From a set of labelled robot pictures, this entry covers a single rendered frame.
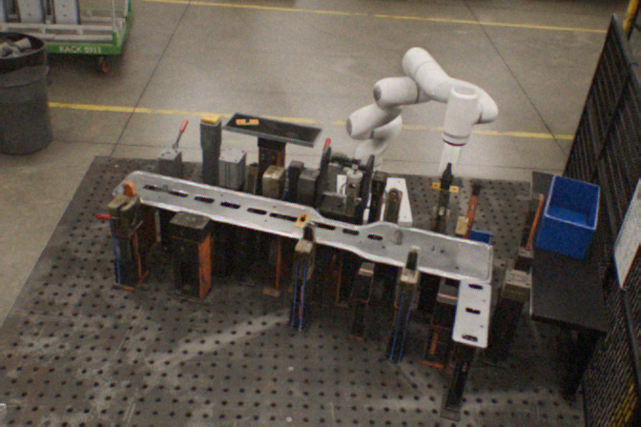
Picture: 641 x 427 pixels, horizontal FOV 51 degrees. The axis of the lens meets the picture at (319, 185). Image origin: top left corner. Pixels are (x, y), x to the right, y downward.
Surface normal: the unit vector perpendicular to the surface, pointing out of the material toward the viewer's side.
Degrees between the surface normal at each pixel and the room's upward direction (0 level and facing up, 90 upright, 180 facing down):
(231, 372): 0
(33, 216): 0
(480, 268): 0
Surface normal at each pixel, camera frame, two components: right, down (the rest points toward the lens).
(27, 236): 0.07, -0.84
